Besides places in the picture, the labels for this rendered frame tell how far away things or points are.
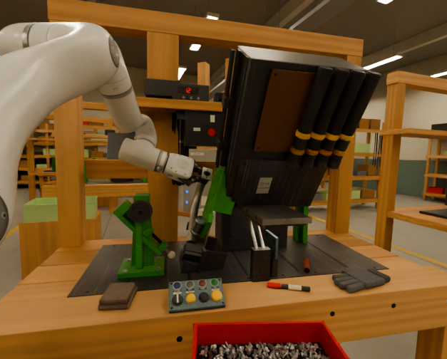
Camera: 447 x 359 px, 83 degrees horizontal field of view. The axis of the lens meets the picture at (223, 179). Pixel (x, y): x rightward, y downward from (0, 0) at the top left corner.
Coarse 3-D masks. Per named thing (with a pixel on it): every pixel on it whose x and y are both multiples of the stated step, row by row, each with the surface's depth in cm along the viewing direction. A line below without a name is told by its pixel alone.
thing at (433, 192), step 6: (438, 144) 798; (438, 150) 798; (426, 156) 788; (432, 156) 773; (438, 156) 757; (444, 156) 743; (426, 162) 792; (438, 162) 802; (426, 168) 792; (426, 174) 792; (432, 174) 778; (438, 174) 781; (444, 174) 787; (426, 180) 793; (426, 186) 794; (426, 192) 794; (432, 192) 781; (438, 192) 764; (444, 192) 760; (432, 198) 817
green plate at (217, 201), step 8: (216, 168) 96; (224, 168) 87; (216, 176) 93; (224, 176) 89; (216, 184) 89; (224, 184) 89; (216, 192) 88; (224, 192) 90; (208, 200) 95; (216, 200) 89; (224, 200) 90; (208, 208) 91; (216, 208) 90; (224, 208) 90; (232, 208) 91
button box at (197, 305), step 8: (192, 280) 72; (208, 280) 73; (184, 288) 70; (192, 288) 70; (200, 288) 70; (208, 288) 71; (216, 288) 71; (184, 296) 68; (208, 296) 69; (224, 296) 70; (184, 304) 67; (192, 304) 67; (200, 304) 67; (208, 304) 67; (216, 304) 68; (224, 304) 68; (176, 312) 66
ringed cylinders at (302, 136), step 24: (336, 72) 65; (360, 72) 65; (312, 96) 68; (336, 96) 68; (360, 96) 70; (312, 120) 71; (336, 120) 73; (312, 144) 77; (336, 144) 80; (336, 168) 83
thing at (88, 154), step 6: (84, 126) 677; (90, 126) 682; (96, 126) 687; (102, 126) 696; (114, 126) 706; (120, 132) 712; (84, 138) 704; (96, 138) 697; (84, 144) 681; (90, 144) 686; (96, 144) 691; (102, 144) 696; (84, 150) 691; (90, 150) 721; (84, 156) 693; (90, 156) 720; (96, 156) 705; (102, 156) 710
